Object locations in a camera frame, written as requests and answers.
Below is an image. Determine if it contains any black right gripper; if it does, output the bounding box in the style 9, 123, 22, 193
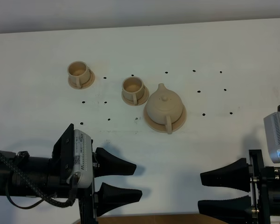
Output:
198, 149, 275, 224

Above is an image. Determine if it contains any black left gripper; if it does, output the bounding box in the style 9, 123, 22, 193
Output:
52, 124, 142, 224

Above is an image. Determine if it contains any beige teapot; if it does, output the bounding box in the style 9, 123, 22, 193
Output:
144, 83, 187, 134

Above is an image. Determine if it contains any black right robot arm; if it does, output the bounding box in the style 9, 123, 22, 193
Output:
198, 150, 280, 224

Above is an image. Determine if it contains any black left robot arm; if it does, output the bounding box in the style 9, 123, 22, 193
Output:
0, 124, 142, 224

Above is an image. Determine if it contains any beige teapot saucer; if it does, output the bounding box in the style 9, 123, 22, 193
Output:
143, 102, 187, 134

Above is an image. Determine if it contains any middle beige cup saucer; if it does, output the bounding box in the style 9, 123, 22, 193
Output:
121, 86, 149, 106

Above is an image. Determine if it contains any beige cup saucer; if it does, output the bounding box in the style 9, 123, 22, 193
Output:
68, 68, 95, 90
121, 86, 149, 106

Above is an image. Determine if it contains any middle beige teacup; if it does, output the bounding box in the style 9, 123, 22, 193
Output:
122, 77, 144, 105

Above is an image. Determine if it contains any beige teacup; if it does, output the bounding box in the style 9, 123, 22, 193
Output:
122, 77, 144, 105
67, 61, 88, 76

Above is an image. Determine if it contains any left beige cup saucer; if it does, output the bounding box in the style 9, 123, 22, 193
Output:
68, 68, 95, 90

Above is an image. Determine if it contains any left beige teacup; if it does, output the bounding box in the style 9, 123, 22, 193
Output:
67, 61, 88, 76

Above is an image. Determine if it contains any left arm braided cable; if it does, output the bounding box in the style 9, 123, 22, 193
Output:
0, 144, 79, 208

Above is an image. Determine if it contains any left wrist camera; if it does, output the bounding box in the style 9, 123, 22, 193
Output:
66, 129, 93, 189

